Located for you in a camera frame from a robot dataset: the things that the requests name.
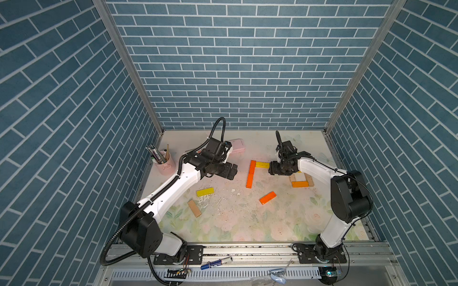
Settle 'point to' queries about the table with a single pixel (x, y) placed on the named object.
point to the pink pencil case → (238, 148)
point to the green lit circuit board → (329, 274)
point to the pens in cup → (156, 156)
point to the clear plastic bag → (278, 274)
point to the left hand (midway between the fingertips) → (233, 169)
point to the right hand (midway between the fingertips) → (274, 171)
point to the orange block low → (252, 167)
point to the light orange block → (300, 184)
